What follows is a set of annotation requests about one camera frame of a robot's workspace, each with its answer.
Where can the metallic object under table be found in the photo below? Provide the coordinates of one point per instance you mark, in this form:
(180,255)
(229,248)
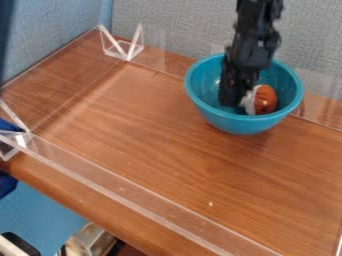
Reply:
(91,241)

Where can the clear acrylic corner bracket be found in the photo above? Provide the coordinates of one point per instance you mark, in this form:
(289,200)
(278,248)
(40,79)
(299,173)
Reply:
(118,48)

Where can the toy mushroom brown cap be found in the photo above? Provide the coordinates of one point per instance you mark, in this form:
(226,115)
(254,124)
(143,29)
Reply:
(261,100)

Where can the blue bowl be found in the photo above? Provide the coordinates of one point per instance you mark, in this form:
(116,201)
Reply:
(239,119)

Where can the clear acrylic front barrier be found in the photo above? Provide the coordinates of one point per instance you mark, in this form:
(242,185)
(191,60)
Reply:
(189,224)

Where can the clear acrylic left bracket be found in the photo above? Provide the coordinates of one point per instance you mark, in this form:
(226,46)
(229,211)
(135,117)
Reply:
(15,134)

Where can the blue cloth object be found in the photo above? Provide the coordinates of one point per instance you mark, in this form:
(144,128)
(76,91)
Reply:
(7,181)

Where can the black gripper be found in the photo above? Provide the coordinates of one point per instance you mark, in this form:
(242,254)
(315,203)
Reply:
(250,53)

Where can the black white object below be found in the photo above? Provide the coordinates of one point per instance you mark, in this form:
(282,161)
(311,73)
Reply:
(13,246)

